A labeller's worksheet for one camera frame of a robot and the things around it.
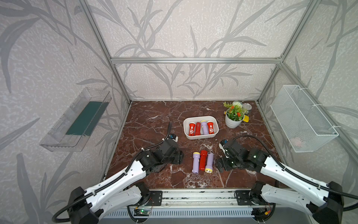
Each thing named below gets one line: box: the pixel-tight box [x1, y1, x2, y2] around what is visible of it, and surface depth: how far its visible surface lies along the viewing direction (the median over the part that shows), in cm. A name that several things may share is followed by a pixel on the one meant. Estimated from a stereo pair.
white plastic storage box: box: [183, 115, 220, 140], surface depth 102 cm
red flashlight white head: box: [188, 123, 196, 137], surface depth 101 cm
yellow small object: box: [242, 114, 250, 123], surface depth 110 cm
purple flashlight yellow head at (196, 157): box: [192, 151, 200, 174], surface depth 86 cm
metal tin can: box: [242, 102, 253, 111], surface depth 112 cm
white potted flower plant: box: [222, 100, 248, 129], surface depth 96 cm
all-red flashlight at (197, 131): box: [194, 122, 201, 136], surface depth 101 cm
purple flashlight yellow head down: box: [204, 152, 214, 174], surface depth 84 cm
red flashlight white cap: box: [206, 122, 215, 135], surface depth 101 cm
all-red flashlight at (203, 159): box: [199, 149, 208, 171], surface depth 86 cm
